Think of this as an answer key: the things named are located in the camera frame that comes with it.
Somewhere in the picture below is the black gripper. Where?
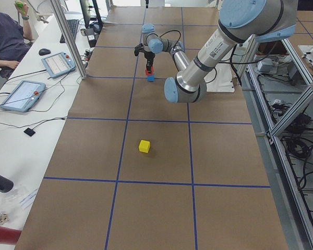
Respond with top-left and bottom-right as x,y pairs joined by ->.
144,51 -> 155,72

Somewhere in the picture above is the red cube block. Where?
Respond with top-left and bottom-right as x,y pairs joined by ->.
145,67 -> 154,76

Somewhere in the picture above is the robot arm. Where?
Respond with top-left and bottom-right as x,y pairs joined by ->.
135,1 -> 298,103

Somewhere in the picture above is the yellow cube block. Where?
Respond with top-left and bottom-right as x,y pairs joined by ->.
138,140 -> 151,153

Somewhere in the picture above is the black keyboard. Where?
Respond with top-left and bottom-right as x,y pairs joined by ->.
59,19 -> 80,44

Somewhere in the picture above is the far teach pendant tablet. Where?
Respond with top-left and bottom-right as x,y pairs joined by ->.
41,52 -> 76,79

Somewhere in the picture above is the teach pendant tablet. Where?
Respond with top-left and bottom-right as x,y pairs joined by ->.
41,52 -> 76,79
0,80 -> 46,113

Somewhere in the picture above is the black computer mouse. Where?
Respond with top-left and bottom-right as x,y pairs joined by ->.
39,48 -> 51,56

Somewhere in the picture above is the grey power supply box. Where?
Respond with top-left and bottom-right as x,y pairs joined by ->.
257,58 -> 274,73

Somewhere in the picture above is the near teach pendant tablet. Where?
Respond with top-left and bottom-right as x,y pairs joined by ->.
0,80 -> 46,113

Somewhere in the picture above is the small black square pad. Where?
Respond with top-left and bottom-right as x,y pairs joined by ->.
23,128 -> 35,137

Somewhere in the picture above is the seated person in navy shirt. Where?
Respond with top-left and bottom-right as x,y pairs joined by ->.
0,3 -> 33,79

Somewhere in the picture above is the green toy in hand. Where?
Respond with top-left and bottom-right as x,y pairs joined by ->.
15,1 -> 24,11

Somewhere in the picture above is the red cylinder object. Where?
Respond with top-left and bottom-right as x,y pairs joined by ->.
0,226 -> 22,245

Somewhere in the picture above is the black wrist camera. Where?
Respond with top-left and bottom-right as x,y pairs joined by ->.
134,43 -> 145,57

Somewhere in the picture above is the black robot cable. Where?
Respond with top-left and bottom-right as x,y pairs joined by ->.
155,30 -> 185,53

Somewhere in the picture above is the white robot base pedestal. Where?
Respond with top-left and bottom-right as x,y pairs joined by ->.
204,64 -> 235,93

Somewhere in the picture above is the aluminium frame post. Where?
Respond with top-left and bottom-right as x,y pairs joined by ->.
50,0 -> 87,80

